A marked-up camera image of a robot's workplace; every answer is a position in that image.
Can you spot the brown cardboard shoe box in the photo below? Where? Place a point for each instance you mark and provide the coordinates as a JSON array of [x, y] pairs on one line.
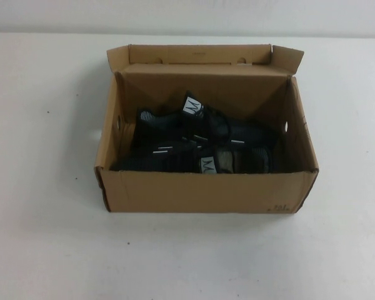
[[206, 193]]

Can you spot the black knit sneaker white stripes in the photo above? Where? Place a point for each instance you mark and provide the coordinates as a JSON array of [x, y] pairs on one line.
[[137, 162], [156, 120]]

